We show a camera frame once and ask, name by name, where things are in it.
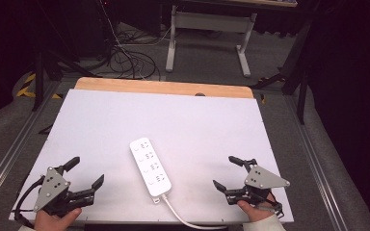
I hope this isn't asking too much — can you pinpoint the white board table cover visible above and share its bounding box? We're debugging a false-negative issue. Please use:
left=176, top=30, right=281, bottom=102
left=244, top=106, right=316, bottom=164
left=8, top=89, right=295, bottom=225

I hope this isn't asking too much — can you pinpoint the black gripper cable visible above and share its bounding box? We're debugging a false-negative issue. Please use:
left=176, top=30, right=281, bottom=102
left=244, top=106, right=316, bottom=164
left=13, top=174, right=46, bottom=229
left=257, top=192, right=285, bottom=219

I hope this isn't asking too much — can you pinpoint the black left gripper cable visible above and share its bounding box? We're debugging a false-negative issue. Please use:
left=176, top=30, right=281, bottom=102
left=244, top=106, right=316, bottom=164
left=13, top=174, right=46, bottom=229

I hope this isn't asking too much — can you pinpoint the white power strip cable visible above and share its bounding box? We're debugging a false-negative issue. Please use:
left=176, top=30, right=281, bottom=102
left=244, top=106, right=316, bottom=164
left=161, top=193, right=229, bottom=231

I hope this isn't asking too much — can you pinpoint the aluminium floor rail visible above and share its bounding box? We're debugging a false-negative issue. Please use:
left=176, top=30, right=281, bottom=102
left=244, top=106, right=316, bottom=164
left=283, top=94, right=349, bottom=231
left=0, top=80, right=63, bottom=210

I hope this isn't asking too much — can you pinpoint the black tripod stand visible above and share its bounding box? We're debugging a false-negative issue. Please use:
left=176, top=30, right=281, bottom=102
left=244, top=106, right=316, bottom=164
left=31, top=0, right=102, bottom=113

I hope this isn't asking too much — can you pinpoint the black metal stand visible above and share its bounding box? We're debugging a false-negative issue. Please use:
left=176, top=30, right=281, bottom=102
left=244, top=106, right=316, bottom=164
left=250, top=17, right=314, bottom=125

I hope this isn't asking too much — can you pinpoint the bundle of floor cables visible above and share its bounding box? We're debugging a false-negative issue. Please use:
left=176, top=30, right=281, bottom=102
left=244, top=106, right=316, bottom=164
left=99, top=0, right=174, bottom=82

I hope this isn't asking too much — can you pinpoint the person's left hand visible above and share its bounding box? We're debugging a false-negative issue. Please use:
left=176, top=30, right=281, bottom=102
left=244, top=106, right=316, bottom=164
left=33, top=207, right=83, bottom=231

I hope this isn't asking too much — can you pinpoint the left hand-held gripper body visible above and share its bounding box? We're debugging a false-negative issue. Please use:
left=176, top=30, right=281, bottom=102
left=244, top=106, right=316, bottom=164
left=33, top=166, right=96, bottom=217

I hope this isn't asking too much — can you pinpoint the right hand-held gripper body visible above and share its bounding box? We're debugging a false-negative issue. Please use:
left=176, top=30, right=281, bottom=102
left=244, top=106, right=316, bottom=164
left=224, top=165, right=291, bottom=207

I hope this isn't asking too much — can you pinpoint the white power strip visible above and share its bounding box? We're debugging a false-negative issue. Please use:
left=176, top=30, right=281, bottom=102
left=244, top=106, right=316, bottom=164
left=128, top=137, right=173, bottom=205

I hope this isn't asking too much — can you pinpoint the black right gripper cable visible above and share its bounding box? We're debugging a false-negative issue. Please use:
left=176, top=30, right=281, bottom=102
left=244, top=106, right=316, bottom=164
left=257, top=192, right=285, bottom=219

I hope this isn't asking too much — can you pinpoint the person's right hand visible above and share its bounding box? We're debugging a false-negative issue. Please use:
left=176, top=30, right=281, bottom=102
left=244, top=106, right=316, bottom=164
left=236, top=191, right=279, bottom=223

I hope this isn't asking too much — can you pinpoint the white metal table frame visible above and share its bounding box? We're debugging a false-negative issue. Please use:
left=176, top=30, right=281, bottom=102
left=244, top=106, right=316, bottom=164
left=165, top=0, right=300, bottom=78

